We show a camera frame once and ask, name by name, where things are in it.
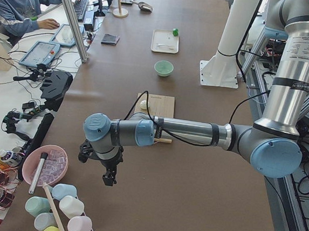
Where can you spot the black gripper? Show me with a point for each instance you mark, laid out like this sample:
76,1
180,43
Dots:
108,164

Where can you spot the white ceramic spoon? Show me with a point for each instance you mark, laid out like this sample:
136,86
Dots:
167,46

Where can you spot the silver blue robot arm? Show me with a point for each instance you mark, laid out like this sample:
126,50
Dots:
269,145

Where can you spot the pink bowl with ice cubes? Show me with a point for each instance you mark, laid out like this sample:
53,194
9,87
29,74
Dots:
54,169

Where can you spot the metal tube in bowl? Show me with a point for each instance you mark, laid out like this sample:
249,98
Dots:
36,176

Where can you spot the mint green bowl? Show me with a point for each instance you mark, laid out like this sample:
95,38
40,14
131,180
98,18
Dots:
163,68

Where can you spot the white cup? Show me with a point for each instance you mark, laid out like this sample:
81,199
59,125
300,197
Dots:
71,206

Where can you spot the light blue cup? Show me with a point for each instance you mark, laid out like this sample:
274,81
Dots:
61,190

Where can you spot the pink cup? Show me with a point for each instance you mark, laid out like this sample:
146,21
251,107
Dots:
80,223

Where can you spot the wooden cup rack pole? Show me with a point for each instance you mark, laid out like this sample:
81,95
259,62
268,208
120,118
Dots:
53,207

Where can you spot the grey blue cup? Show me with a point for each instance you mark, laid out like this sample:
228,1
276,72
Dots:
44,220

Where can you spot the mint green cup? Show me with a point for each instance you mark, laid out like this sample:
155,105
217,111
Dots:
37,205

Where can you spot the wooden cutting board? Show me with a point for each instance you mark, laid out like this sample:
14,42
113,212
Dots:
158,105

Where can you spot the black plastic device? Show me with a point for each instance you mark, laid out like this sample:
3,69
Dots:
54,87

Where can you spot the grey folded cloth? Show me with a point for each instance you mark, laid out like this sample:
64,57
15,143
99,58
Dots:
110,39

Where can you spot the blue teach pendant tablet near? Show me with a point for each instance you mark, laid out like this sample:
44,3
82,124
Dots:
41,53

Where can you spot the blue teach pendant tablet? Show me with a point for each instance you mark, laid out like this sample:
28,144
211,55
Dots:
63,36
41,53

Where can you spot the cream rabbit tray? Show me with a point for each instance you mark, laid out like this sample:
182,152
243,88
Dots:
164,37

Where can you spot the blue teach pendant tablet far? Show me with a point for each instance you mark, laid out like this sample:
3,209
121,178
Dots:
63,36

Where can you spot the wooden mug tree stand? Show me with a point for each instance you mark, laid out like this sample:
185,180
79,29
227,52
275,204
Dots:
120,12

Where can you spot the black keyboard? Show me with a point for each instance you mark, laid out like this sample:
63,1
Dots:
80,8

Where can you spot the metal scoop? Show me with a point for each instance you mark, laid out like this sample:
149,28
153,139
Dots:
143,6

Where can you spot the person in blue hoodie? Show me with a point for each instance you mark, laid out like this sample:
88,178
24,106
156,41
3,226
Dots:
18,17

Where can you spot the aluminium frame post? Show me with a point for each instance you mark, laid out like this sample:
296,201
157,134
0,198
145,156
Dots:
73,23

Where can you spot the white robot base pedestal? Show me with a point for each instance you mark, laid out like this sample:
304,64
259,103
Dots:
221,70

